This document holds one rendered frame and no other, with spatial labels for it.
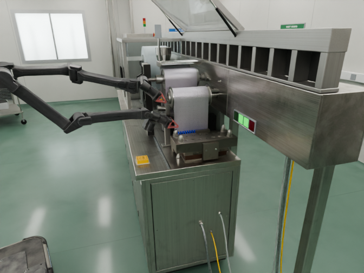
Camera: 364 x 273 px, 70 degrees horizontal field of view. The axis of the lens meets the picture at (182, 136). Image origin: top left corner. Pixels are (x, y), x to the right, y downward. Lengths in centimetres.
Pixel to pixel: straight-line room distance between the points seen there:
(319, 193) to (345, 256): 127
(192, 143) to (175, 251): 77
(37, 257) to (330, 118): 195
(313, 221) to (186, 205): 72
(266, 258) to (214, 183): 88
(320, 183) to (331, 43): 62
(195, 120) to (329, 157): 88
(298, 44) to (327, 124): 32
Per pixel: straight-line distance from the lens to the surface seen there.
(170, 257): 195
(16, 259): 220
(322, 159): 115
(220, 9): 156
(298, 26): 489
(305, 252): 157
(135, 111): 156
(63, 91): 734
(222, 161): 163
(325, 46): 103
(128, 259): 229
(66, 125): 147
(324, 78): 104
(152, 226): 173
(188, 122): 172
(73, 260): 241
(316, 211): 142
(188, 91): 169
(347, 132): 118
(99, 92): 727
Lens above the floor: 164
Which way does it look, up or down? 22 degrees down
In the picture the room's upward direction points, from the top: 1 degrees counter-clockwise
